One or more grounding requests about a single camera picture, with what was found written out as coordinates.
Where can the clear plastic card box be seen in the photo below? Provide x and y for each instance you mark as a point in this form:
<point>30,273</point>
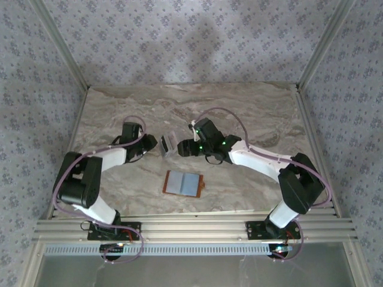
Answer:
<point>169,143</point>

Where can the brown leather card holder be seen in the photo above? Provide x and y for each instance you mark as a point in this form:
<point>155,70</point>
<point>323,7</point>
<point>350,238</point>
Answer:
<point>182,183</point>

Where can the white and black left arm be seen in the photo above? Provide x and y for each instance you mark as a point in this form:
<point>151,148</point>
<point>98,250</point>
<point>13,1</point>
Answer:
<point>80,179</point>

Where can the black controller board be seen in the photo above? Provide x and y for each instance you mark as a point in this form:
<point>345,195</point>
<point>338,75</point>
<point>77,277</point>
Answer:
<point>279,250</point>
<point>112,249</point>

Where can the grey metal plate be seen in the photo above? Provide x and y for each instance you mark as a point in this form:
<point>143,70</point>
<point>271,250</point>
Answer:
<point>194,272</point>

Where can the aluminium table side rail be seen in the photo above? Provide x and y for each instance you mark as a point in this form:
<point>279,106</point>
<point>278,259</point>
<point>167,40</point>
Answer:
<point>68,140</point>
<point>315,149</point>

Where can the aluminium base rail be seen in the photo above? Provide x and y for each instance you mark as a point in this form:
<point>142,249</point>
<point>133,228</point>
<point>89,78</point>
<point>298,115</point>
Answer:
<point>194,227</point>

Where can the aluminium corner post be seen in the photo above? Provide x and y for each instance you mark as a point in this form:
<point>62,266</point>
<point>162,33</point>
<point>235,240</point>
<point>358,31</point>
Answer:
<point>62,45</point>
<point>323,45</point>

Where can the aluminium frame bar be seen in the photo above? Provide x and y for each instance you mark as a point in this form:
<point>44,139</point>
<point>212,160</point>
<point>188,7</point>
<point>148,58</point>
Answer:
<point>357,266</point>
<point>30,269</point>

